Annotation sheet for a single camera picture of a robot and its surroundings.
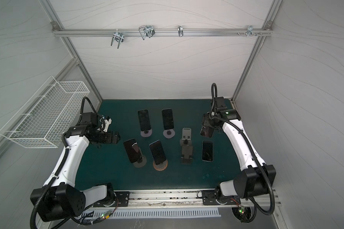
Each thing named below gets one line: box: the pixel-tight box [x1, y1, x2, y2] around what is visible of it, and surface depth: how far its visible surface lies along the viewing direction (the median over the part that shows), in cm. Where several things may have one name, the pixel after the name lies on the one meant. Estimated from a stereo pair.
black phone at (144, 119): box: [137, 109, 151, 132], surface depth 95 cm
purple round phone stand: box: [162, 129, 176, 139], surface depth 103 cm
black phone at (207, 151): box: [201, 139, 214, 162], surface depth 93 cm
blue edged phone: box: [149, 139, 167, 166], surface depth 79 cm
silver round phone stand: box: [179, 127, 193, 146], surface depth 92 cm
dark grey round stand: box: [132, 156, 147, 168], surface depth 88 cm
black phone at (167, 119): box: [161, 108, 175, 131], surface depth 97 cm
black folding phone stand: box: [180, 145, 194, 165], surface depth 82 cm
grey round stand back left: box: [140, 128, 153, 138], surface depth 102 cm
